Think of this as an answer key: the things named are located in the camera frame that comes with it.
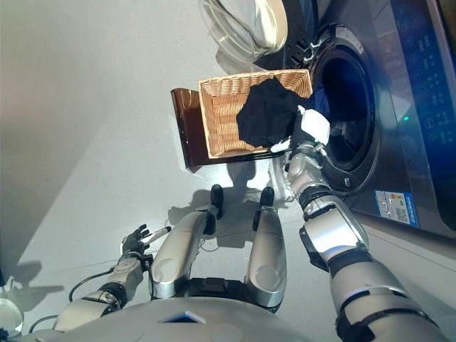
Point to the robot left hand black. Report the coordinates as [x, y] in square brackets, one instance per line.
[133, 242]

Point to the robot right hand black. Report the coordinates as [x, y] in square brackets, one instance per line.
[313, 126]

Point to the blue garment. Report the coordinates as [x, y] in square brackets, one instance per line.
[320, 105]

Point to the black garment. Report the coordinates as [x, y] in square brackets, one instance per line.
[267, 114]

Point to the robot left arm silver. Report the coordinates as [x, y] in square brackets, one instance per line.
[92, 306]

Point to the robot right arm silver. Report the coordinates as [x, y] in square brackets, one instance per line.
[356, 256]

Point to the grey front-load washing machine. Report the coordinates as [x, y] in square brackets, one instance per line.
[392, 142]

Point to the round glass washing machine door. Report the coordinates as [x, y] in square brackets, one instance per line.
[249, 25]

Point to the rectangular wicker laundry basket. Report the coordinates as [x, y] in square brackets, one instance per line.
[221, 121]

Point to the grey robot torso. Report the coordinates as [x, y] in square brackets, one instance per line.
[199, 320]

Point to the large blue energy label sticker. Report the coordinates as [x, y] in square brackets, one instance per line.
[395, 206]

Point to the glossy brown stool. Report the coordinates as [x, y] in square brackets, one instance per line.
[189, 128]

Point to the robot right leg silver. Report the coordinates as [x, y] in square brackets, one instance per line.
[267, 256]

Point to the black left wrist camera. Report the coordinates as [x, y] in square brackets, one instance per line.
[147, 263]

